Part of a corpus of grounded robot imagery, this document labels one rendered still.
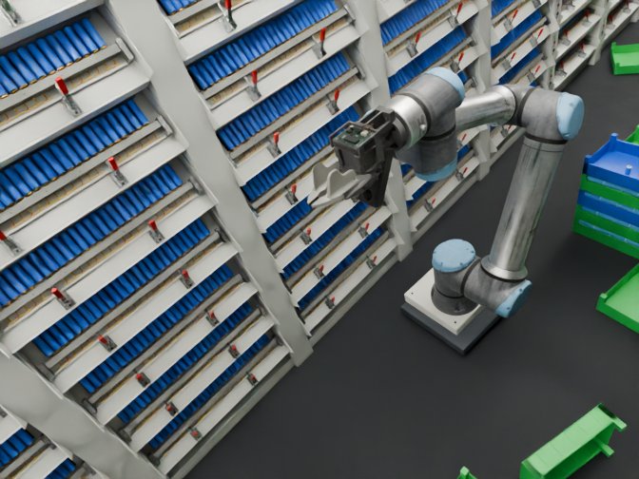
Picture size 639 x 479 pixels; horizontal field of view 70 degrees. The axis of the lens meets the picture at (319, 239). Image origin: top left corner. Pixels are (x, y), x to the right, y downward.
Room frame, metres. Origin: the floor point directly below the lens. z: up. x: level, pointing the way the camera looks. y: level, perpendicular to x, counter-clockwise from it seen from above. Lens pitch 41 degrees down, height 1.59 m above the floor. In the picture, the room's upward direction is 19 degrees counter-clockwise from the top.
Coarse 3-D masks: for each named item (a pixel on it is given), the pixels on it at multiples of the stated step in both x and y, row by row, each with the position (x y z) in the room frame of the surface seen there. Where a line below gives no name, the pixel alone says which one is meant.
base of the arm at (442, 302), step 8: (432, 288) 1.15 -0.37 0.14; (432, 296) 1.13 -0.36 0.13; (440, 296) 1.08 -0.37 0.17; (448, 296) 1.05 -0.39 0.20; (440, 304) 1.07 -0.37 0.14; (448, 304) 1.05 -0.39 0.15; (456, 304) 1.04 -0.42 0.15; (464, 304) 1.03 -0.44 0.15; (472, 304) 1.03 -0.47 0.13; (448, 312) 1.04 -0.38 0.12; (456, 312) 1.03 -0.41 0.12; (464, 312) 1.02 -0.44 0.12
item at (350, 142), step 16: (384, 112) 0.70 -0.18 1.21; (352, 128) 0.68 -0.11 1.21; (368, 128) 0.66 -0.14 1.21; (384, 128) 0.68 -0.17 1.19; (400, 128) 0.68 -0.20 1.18; (336, 144) 0.67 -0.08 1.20; (352, 144) 0.64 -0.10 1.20; (368, 144) 0.64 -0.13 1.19; (384, 144) 0.68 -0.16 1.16; (400, 144) 0.68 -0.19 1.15; (352, 160) 0.65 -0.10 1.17; (368, 160) 0.64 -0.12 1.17; (384, 160) 0.65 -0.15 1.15
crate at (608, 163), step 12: (612, 144) 1.39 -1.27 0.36; (624, 144) 1.36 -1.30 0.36; (636, 144) 1.33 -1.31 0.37; (588, 156) 1.33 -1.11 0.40; (600, 156) 1.38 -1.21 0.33; (612, 156) 1.36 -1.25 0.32; (624, 156) 1.34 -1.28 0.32; (636, 156) 1.31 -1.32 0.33; (588, 168) 1.31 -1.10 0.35; (600, 168) 1.27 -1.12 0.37; (612, 168) 1.29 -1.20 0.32; (624, 168) 1.27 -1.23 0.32; (636, 168) 1.25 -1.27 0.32; (612, 180) 1.22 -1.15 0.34; (624, 180) 1.19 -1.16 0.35; (636, 180) 1.15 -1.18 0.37
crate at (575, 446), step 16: (592, 416) 0.49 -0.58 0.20; (608, 416) 0.48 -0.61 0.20; (576, 432) 0.47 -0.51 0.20; (592, 432) 0.45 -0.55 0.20; (608, 432) 0.47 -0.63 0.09; (544, 448) 0.45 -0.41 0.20; (560, 448) 0.44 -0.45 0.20; (576, 448) 0.43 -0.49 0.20; (592, 448) 0.48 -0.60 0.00; (608, 448) 0.46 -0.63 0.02; (528, 464) 0.43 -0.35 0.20; (544, 464) 0.42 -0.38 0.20; (560, 464) 0.46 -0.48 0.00; (576, 464) 0.45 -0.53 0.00
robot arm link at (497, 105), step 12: (480, 96) 1.08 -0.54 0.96; (492, 96) 1.09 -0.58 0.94; (504, 96) 1.11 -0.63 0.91; (516, 96) 1.11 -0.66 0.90; (456, 108) 0.99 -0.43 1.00; (468, 108) 1.01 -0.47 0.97; (480, 108) 1.03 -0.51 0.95; (492, 108) 1.05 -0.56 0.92; (504, 108) 1.08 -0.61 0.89; (516, 108) 1.09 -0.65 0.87; (456, 120) 0.97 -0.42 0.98; (468, 120) 0.99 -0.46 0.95; (480, 120) 1.02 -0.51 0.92; (492, 120) 1.06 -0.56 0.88; (504, 120) 1.09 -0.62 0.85; (456, 132) 1.00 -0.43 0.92; (396, 156) 0.82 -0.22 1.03
